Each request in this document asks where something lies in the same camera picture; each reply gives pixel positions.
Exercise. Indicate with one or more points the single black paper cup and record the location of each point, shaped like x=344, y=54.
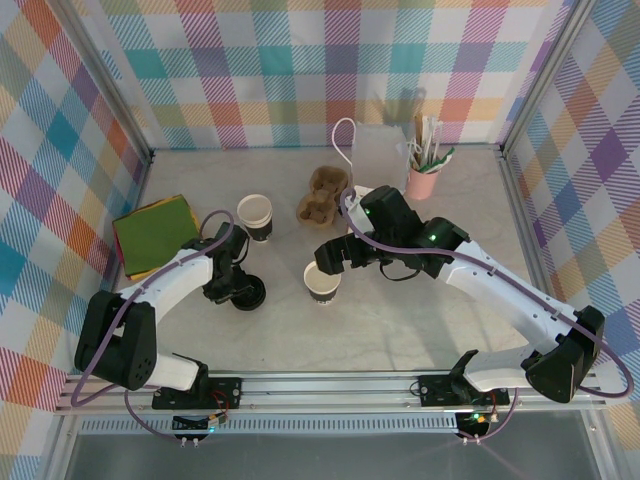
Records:
x=325, y=295

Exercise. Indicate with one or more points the small controller board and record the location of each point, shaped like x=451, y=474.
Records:
x=200, y=424
x=475, y=424

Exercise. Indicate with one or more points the wooden stir stick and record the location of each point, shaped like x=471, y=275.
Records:
x=418, y=130

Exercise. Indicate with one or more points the paper coffee cup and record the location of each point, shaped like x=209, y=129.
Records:
x=254, y=210

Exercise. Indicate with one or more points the white wrapped straw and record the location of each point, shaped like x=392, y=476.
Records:
x=438, y=135
x=428, y=135

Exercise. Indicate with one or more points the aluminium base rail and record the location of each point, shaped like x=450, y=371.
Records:
x=325, y=392

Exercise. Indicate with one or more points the pink straw holder cup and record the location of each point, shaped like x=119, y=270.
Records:
x=422, y=185

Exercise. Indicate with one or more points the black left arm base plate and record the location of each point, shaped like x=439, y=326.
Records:
x=227, y=387

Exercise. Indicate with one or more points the green straw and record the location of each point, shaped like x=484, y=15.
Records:
x=437, y=165
x=448, y=151

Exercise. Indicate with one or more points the aluminium frame post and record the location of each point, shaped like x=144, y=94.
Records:
x=107, y=75
x=570, y=25

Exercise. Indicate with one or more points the aluminium side rail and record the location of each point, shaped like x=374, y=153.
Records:
x=519, y=200

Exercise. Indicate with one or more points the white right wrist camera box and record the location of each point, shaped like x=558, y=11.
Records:
x=357, y=217

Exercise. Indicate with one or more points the cartoon animal print paper bag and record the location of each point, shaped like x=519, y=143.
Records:
x=377, y=155

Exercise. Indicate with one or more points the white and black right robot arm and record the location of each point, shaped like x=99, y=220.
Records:
x=500, y=290

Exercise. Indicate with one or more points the stack of coloured napkins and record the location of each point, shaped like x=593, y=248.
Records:
x=120, y=250

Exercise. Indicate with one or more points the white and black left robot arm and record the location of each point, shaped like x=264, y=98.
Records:
x=170, y=280

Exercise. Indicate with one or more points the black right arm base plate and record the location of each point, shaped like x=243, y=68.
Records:
x=432, y=390

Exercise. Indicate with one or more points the green paper napkin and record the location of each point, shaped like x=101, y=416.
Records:
x=155, y=230

